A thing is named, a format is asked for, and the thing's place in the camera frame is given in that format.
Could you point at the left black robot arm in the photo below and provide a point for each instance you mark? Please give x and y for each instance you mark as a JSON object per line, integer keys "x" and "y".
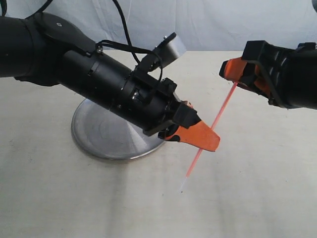
{"x": 48, "y": 50}

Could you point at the orange glow stick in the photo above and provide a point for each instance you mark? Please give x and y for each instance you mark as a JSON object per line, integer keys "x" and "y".
{"x": 216, "y": 120}

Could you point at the round steel plate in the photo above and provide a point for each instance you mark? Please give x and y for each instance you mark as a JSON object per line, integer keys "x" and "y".
{"x": 102, "y": 134}

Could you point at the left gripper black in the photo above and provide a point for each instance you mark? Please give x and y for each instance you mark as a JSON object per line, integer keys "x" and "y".
{"x": 154, "y": 107}

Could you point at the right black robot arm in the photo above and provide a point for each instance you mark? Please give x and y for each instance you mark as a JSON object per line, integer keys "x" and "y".
{"x": 286, "y": 77}

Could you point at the light blue backdrop cloth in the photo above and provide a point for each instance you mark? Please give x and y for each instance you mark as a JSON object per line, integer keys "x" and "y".
{"x": 202, "y": 25}

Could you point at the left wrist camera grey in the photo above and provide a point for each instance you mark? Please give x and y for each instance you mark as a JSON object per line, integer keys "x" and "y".
{"x": 169, "y": 50}

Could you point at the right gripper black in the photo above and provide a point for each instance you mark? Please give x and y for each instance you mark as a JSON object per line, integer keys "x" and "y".
{"x": 270, "y": 62}

